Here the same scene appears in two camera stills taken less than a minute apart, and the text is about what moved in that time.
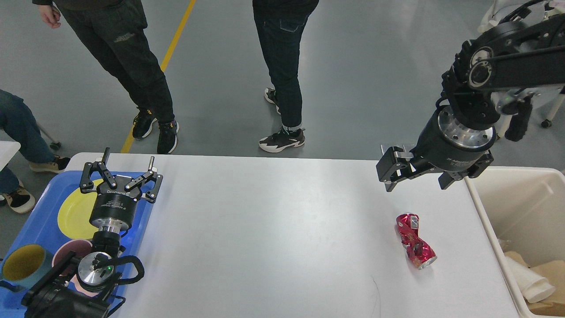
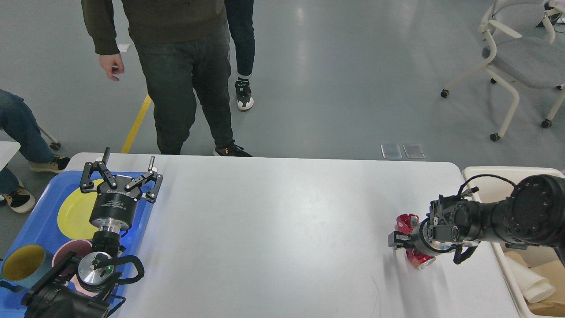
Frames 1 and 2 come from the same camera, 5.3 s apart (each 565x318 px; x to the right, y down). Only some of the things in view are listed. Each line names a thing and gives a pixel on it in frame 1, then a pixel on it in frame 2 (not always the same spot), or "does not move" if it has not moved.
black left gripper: [112, 208] does not move
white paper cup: [534, 287] does not move
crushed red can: [419, 251] does not move
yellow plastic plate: [74, 217] does not move
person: [279, 25] → [240, 15]
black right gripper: [443, 144] → [446, 228]
